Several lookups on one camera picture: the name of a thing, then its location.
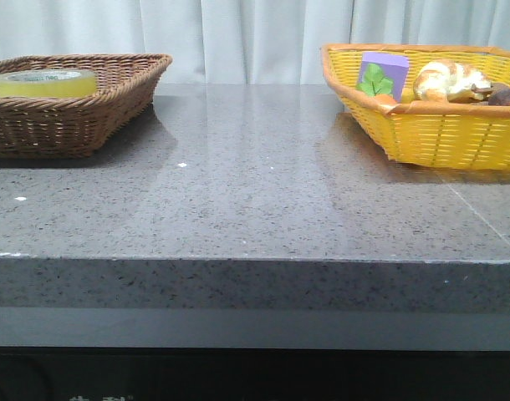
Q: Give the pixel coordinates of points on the yellow tape roll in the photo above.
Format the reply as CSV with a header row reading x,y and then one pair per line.
x,y
48,83

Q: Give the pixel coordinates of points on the yellow plastic woven basket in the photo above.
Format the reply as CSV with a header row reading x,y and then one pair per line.
x,y
459,136

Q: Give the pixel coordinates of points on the purple block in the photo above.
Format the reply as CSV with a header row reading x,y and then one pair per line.
x,y
395,66

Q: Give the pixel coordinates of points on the brown toy mushroom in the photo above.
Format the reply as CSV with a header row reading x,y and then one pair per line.
x,y
497,94

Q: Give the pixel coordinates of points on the toy carrot with green leaves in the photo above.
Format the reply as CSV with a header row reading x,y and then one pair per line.
x,y
375,83

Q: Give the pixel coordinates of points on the brown wicker basket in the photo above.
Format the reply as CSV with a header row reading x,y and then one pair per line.
x,y
41,128

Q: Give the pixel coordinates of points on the toy bread roll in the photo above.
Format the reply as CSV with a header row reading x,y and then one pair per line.
x,y
446,81

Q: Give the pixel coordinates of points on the white curtain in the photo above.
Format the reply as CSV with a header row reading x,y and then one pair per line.
x,y
243,42

